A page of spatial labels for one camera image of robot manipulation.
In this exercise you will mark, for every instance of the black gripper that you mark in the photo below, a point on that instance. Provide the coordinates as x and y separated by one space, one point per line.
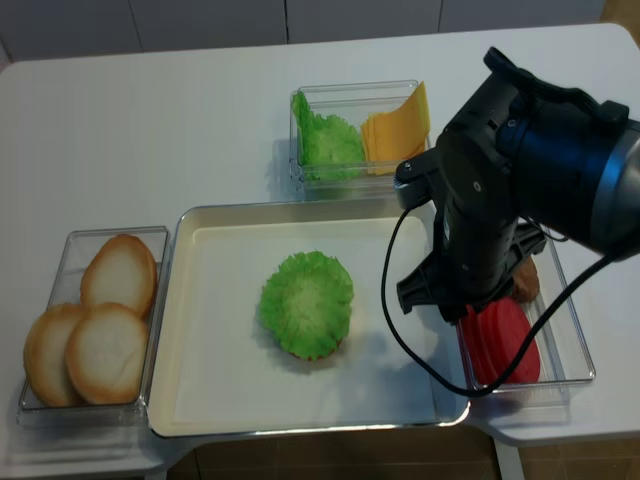
483 244

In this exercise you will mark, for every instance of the red tomato slice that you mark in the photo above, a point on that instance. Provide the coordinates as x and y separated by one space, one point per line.
501 329
482 369

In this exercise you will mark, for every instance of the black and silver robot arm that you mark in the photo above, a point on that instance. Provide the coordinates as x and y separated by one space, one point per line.
521 156

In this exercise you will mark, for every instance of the yellow cheese slices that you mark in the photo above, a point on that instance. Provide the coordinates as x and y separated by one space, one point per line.
389 138

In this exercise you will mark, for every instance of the green lettuce leaf on bun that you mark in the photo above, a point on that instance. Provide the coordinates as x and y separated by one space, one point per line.
309 297

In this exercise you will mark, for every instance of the clear bin with lettuce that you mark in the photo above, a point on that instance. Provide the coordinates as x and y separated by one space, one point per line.
354 103

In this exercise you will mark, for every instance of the green lettuce leaves in bin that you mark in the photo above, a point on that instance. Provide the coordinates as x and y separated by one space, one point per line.
331 148

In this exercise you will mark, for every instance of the front brown meat patty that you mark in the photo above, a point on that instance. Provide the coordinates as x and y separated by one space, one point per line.
526 282

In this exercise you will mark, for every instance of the clear bin with patties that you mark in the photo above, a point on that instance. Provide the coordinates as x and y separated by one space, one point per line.
566 363

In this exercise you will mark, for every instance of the white table leg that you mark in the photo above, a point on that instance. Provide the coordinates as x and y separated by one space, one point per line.
508 459

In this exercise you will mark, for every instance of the cream metal tray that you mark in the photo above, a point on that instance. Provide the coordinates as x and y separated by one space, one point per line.
218 373

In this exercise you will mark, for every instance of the back bun half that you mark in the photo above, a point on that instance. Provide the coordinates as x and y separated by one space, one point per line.
123 272

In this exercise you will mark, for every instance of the front bun half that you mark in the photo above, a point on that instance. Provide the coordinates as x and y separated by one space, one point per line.
105 354

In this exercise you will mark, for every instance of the clear bin with buns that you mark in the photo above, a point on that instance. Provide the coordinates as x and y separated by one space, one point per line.
79 250

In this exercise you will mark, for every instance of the left bun half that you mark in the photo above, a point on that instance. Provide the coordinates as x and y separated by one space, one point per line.
44 356

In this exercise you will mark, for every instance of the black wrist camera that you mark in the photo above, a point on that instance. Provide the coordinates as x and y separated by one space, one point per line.
418 180

